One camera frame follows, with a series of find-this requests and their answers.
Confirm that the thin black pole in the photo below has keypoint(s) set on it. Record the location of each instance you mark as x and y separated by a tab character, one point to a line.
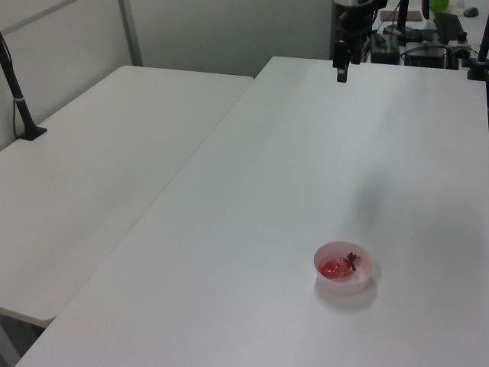
425	9

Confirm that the grey computer mouse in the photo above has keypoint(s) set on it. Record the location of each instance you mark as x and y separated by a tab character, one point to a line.
470	12

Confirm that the red strawberry with green leaves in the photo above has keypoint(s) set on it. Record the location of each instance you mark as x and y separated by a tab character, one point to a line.
336	267

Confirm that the black stand with round base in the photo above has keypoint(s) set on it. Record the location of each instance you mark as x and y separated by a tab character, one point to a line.
402	23

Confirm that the grey aluminium partition post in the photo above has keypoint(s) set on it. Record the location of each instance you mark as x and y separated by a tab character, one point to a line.
130	34

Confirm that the pink plastic bowl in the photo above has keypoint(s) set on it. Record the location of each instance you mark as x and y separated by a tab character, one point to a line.
344	284

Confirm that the white side table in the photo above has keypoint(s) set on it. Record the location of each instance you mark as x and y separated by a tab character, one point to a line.
95	172

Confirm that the black clamp stand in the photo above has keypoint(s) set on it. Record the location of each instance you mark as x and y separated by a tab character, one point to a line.
479	63

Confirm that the black electronics box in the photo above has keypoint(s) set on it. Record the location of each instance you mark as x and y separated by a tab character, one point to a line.
426	57
386	51

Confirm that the black camera pole with base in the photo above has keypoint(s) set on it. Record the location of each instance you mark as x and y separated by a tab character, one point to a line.
17	99

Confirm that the green ball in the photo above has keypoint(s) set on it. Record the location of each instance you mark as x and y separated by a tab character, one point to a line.
439	4

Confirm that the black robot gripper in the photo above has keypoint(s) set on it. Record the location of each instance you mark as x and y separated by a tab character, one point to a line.
355	21

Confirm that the brown flat board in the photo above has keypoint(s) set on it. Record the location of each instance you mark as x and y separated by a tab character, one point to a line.
414	16

